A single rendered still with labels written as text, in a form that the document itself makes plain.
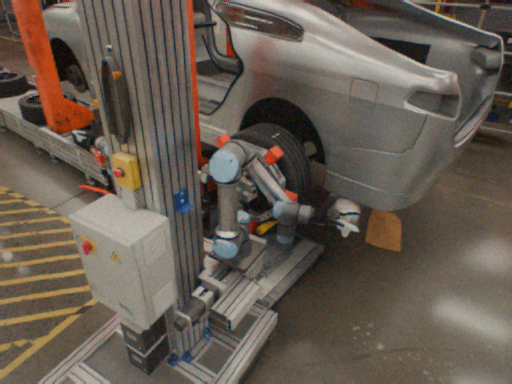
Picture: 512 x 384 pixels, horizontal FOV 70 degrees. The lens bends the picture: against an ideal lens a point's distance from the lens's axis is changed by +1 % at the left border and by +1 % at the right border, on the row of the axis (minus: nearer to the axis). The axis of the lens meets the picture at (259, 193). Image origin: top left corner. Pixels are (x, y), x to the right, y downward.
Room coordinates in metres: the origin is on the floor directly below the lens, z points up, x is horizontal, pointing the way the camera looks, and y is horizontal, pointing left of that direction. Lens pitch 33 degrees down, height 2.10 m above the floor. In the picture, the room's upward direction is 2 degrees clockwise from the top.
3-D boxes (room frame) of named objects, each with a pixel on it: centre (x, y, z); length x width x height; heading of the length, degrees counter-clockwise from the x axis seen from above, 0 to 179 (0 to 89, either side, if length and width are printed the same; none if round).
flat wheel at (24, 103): (4.58, 2.78, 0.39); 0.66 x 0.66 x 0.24
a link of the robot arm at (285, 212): (1.26, -0.12, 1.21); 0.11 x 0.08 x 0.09; 75
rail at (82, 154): (3.17, 1.54, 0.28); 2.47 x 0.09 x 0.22; 54
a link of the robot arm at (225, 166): (1.32, 0.14, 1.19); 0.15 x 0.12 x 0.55; 165
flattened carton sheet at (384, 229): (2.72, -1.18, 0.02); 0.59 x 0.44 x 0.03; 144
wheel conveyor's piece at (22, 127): (4.52, 2.70, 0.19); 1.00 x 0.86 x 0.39; 54
